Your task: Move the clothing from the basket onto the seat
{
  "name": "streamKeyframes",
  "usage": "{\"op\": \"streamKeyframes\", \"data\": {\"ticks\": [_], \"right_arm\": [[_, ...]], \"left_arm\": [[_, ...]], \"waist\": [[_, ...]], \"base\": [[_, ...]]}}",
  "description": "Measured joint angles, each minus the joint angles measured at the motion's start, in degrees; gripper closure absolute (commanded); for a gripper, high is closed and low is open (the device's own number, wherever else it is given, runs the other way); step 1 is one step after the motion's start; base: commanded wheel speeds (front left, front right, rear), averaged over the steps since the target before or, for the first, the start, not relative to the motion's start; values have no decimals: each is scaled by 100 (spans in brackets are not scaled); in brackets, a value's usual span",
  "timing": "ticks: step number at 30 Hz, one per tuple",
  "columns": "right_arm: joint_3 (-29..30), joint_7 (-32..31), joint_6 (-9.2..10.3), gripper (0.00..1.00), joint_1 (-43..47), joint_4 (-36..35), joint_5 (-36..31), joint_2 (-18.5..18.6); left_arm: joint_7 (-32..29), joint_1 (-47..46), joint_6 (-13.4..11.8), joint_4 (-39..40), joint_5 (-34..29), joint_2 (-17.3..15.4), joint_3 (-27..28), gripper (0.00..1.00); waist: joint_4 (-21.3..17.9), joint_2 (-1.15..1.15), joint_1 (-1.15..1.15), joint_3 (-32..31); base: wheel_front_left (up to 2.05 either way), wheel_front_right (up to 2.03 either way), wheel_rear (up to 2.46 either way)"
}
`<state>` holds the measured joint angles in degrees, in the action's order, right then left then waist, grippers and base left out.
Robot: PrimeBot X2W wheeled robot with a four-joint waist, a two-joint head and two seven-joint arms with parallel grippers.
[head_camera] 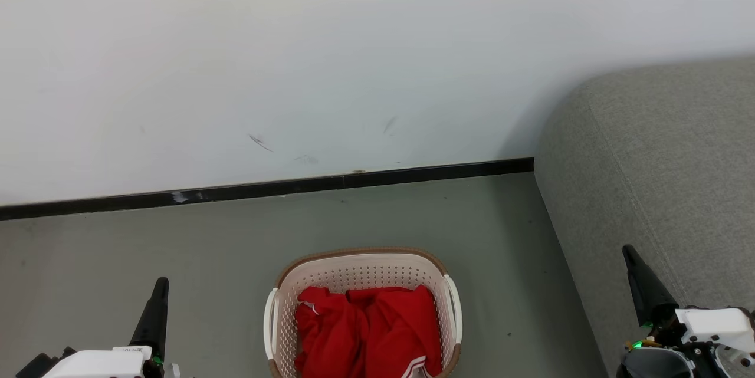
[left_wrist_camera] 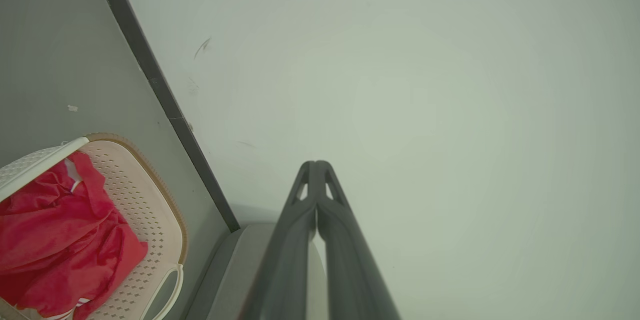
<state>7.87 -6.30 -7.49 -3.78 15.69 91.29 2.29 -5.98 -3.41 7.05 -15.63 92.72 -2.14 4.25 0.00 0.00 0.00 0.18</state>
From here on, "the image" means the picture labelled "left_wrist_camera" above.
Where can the cream perforated laundry basket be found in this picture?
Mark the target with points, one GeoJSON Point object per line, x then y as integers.
{"type": "Point", "coordinates": [150, 200]}

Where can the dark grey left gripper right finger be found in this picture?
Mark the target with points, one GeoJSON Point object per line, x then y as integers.
{"type": "Point", "coordinates": [350, 280]}

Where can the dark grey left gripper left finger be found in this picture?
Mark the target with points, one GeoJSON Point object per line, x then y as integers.
{"type": "Point", "coordinates": [285, 270]}

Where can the black baseboard strip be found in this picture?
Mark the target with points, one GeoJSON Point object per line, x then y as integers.
{"type": "Point", "coordinates": [160, 90]}

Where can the red cloth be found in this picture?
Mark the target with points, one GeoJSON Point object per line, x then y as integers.
{"type": "Point", "coordinates": [60, 240]}

